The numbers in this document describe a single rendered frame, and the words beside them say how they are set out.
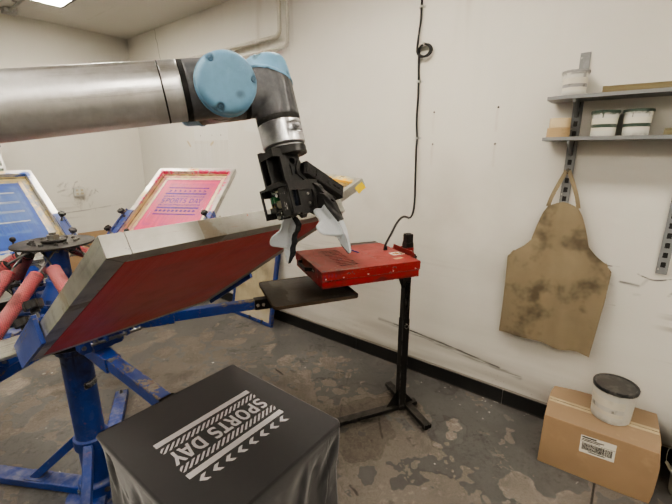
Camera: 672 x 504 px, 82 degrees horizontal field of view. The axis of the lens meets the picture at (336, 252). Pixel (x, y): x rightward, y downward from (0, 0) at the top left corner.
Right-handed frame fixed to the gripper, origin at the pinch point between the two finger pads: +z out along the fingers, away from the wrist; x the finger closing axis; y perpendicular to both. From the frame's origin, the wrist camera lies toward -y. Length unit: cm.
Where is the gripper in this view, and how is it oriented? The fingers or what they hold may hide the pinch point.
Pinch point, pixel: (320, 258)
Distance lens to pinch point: 69.4
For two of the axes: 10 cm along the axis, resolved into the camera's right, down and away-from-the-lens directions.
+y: -6.2, 2.0, -7.6
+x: 7.5, -1.3, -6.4
